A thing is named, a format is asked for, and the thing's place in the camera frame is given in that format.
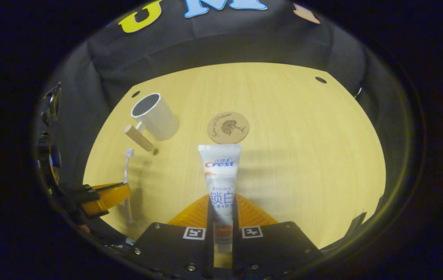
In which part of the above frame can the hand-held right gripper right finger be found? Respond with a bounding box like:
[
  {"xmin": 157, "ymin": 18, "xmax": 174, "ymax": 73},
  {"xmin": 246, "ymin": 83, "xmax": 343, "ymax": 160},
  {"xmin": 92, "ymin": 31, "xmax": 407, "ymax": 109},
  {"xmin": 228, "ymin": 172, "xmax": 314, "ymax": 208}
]
[{"xmin": 232, "ymin": 194, "xmax": 325, "ymax": 280}]

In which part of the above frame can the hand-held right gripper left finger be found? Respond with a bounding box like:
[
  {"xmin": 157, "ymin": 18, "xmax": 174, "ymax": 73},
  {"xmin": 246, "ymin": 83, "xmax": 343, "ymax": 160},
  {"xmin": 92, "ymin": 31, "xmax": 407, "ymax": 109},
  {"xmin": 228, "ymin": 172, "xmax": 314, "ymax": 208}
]
[{"xmin": 132, "ymin": 194, "xmax": 215, "ymax": 280}]

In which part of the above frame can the white toothbrush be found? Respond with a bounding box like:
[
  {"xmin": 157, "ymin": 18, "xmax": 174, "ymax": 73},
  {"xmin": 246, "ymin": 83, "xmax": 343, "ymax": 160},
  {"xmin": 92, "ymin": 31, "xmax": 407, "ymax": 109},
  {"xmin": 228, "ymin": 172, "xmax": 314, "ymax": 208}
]
[{"xmin": 123, "ymin": 148, "xmax": 135, "ymax": 225}]

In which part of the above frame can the white toothpaste tube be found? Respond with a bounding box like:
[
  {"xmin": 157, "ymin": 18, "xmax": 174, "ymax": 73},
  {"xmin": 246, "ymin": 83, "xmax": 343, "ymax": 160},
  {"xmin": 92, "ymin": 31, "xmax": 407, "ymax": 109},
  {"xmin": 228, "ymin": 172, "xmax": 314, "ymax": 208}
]
[{"xmin": 198, "ymin": 144, "xmax": 242, "ymax": 255}]

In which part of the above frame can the white cup with wooden handle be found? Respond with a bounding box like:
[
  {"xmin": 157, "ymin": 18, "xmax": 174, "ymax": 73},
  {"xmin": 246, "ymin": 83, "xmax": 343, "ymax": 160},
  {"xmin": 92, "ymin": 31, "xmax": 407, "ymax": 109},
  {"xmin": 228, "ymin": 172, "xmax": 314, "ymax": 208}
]
[{"xmin": 124, "ymin": 93, "xmax": 180, "ymax": 153}]

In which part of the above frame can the round cork coaster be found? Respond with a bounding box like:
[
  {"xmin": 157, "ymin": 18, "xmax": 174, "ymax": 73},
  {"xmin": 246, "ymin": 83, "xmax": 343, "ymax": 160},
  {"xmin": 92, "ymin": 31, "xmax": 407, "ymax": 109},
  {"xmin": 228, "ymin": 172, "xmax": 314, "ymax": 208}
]
[{"xmin": 207, "ymin": 112, "xmax": 250, "ymax": 144}]

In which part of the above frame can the light wooden desktop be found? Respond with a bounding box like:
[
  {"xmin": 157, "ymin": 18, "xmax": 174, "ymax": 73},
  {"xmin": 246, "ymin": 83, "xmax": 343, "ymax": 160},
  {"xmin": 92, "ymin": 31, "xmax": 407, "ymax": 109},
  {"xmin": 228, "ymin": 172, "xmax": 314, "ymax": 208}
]
[{"xmin": 83, "ymin": 62, "xmax": 386, "ymax": 249}]

